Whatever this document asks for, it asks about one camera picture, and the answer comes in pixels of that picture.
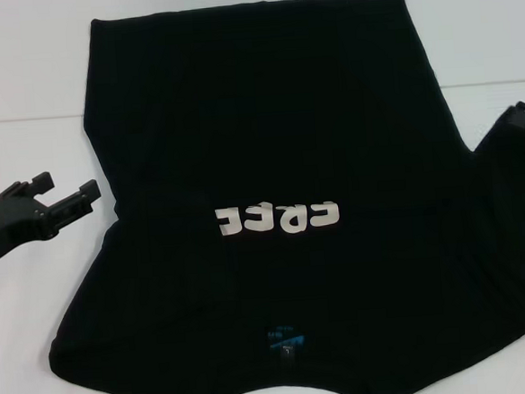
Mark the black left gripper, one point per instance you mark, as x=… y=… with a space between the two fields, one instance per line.
x=12 y=219

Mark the black T-shirt with white lettering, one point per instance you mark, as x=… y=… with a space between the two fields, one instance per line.
x=261 y=116

